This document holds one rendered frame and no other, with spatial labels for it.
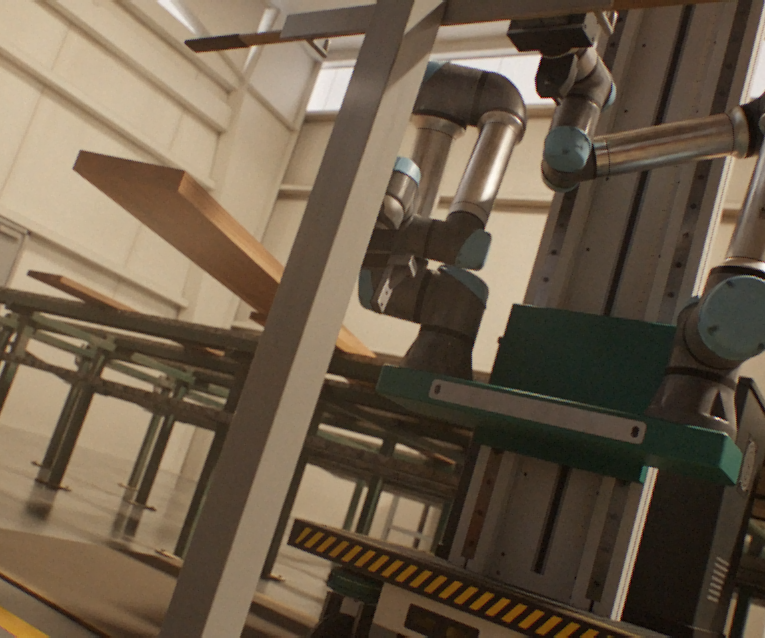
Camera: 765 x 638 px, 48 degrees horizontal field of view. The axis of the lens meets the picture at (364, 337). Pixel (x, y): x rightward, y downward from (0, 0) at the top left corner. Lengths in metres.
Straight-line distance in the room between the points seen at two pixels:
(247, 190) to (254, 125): 0.89
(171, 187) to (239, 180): 10.30
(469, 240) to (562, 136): 0.24
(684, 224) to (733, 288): 0.44
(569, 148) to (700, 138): 0.28
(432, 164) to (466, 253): 0.30
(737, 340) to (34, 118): 9.60
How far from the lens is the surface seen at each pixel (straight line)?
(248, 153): 12.26
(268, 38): 1.37
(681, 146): 1.66
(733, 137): 1.69
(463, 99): 1.82
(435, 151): 1.80
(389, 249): 1.39
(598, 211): 1.94
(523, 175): 10.53
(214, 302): 11.96
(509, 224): 10.35
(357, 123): 1.04
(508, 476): 1.77
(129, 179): 1.91
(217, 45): 1.45
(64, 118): 10.72
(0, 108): 10.29
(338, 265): 0.98
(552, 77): 1.46
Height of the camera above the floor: 0.39
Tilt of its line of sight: 10 degrees up
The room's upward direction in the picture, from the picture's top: 18 degrees clockwise
